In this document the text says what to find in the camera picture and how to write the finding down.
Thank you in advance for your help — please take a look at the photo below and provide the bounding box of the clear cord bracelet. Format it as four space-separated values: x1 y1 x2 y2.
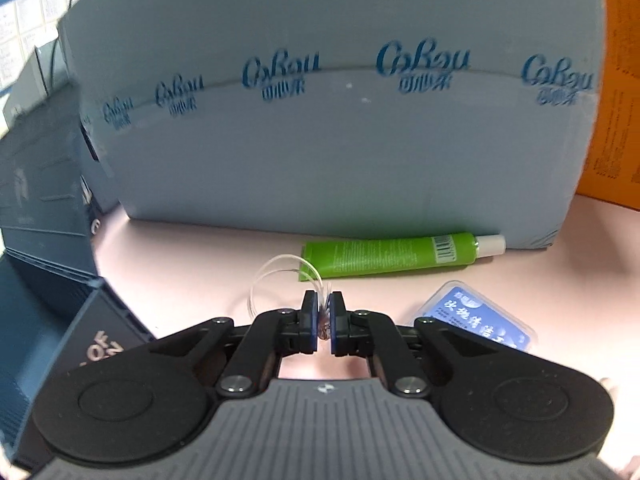
248 256 335 342

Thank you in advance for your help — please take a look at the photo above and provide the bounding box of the orange cardboard box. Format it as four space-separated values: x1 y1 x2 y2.
575 0 640 211

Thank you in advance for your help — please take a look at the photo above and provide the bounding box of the large light blue cardboard box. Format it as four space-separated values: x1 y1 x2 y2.
60 0 608 251

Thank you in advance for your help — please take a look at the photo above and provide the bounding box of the clear case with blue contents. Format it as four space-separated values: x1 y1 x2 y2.
411 280 536 352

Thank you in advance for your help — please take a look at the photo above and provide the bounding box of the wall notice board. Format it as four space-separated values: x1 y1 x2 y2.
0 0 88 93

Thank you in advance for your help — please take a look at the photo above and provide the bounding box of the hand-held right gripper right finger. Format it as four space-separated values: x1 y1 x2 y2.
329 291 483 397

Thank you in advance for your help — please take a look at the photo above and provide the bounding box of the light blue box with label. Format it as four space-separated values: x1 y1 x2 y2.
12 15 123 213

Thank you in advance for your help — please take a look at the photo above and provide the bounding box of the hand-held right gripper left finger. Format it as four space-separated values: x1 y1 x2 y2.
150 290 319 396

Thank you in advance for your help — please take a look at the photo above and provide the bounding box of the dark blue storage box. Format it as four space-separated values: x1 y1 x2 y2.
0 80 156 471

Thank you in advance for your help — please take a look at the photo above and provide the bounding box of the pink desktop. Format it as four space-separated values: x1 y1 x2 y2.
90 192 640 480

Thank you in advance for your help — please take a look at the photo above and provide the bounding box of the green tube with white cap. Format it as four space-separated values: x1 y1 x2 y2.
301 232 507 279

